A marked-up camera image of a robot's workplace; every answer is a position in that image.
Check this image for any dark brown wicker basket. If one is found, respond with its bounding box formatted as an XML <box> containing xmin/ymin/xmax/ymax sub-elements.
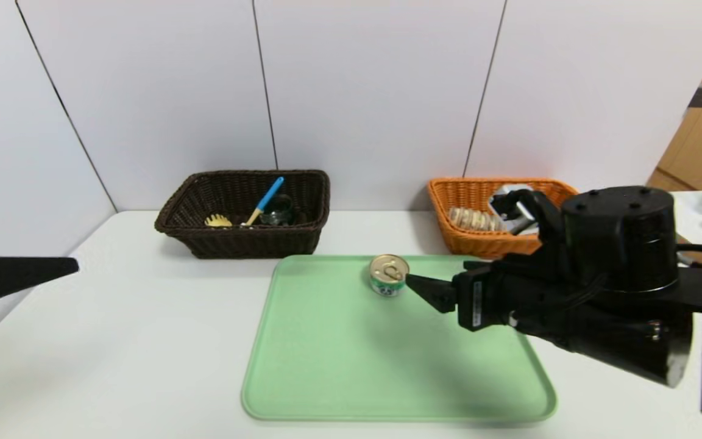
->
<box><xmin>154</xmin><ymin>169</ymin><xmax>332</xmax><ymax>260</ymax></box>

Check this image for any glass cup with black sleeve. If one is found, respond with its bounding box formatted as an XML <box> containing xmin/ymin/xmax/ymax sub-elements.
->
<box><xmin>260</xmin><ymin>194</ymin><xmax>296</xmax><ymax>227</ymax></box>

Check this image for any yellow spoon with blue handle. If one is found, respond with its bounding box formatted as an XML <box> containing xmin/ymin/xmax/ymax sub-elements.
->
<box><xmin>243</xmin><ymin>176</ymin><xmax>285</xmax><ymax>227</ymax></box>

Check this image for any orange wicker basket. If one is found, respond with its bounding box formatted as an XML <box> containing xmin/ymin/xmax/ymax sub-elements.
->
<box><xmin>427</xmin><ymin>177</ymin><xmax>580</xmax><ymax>259</ymax></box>

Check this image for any tin can with green label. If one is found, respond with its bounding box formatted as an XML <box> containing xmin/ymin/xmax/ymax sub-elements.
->
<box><xmin>369</xmin><ymin>254</ymin><xmax>411</xmax><ymax>298</ymax></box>

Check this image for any light green plastic tray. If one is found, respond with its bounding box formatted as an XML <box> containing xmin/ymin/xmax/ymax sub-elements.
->
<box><xmin>241</xmin><ymin>255</ymin><xmax>559</xmax><ymax>423</ymax></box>

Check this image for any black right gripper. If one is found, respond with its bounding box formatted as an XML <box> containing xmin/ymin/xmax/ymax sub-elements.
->
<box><xmin>405</xmin><ymin>259</ymin><xmax>547</xmax><ymax>332</ymax></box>

